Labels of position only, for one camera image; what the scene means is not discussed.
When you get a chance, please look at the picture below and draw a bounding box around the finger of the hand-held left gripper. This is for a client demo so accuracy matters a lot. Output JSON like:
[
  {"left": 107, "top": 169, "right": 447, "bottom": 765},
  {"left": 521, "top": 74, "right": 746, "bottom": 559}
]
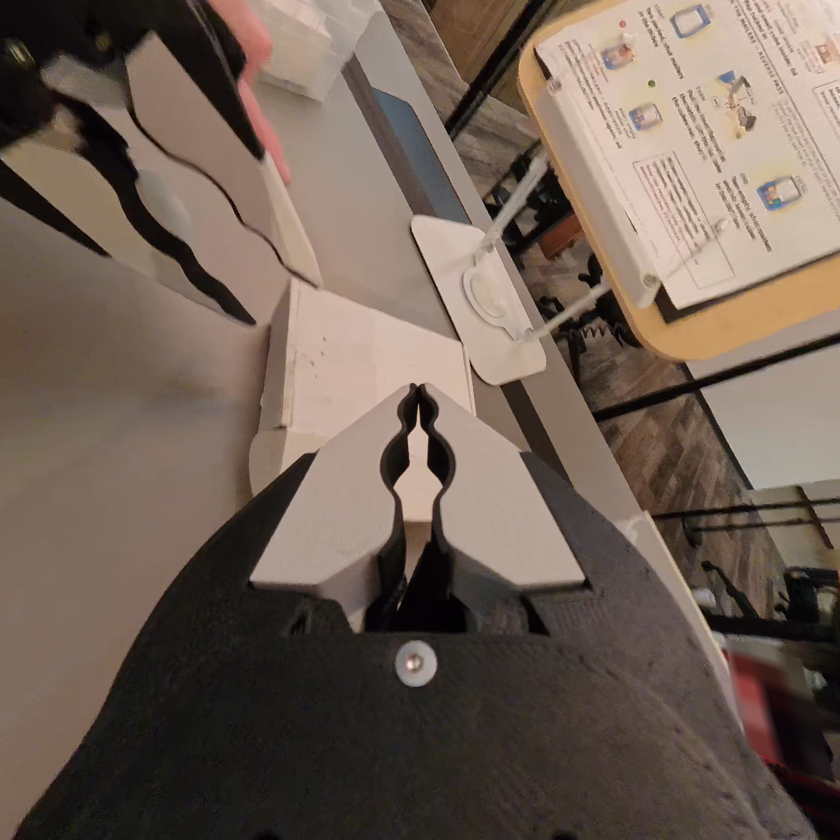
[
  {"left": 123, "top": 29, "right": 324, "bottom": 290},
  {"left": 0, "top": 59, "right": 258, "bottom": 327}
]

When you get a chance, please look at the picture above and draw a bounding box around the blue desk mat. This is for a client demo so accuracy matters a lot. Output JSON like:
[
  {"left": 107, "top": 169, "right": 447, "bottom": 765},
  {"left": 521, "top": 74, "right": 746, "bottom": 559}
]
[{"left": 357, "top": 85, "right": 473, "bottom": 227}]

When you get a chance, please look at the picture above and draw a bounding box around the printed instruction sheet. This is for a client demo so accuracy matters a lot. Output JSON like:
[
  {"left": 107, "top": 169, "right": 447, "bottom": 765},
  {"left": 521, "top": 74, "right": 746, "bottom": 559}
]
[{"left": 535, "top": 0, "right": 840, "bottom": 312}]

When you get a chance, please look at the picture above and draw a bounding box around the clear plastic bin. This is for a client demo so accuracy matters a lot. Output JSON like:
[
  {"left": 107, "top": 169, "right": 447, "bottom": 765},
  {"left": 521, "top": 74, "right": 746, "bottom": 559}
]
[{"left": 252, "top": 0, "right": 383, "bottom": 104}]

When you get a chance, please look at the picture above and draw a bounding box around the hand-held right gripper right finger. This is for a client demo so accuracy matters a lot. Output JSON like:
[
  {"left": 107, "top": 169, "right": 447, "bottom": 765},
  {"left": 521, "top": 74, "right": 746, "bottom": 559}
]
[{"left": 397, "top": 383, "right": 588, "bottom": 634}]

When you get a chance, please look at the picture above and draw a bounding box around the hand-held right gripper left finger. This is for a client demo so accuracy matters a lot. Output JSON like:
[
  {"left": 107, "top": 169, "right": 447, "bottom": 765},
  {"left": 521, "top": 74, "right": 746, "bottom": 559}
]
[{"left": 249, "top": 383, "right": 422, "bottom": 634}]

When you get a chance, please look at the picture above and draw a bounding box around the white cardboard box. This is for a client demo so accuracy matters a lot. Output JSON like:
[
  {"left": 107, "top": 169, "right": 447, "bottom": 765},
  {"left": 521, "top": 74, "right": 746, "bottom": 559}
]
[{"left": 248, "top": 279, "right": 477, "bottom": 526}]

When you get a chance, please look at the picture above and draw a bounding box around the person's left hand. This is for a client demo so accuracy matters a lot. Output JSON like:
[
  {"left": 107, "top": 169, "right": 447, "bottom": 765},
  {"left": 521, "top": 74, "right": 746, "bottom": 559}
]
[{"left": 206, "top": 0, "right": 294, "bottom": 186}]

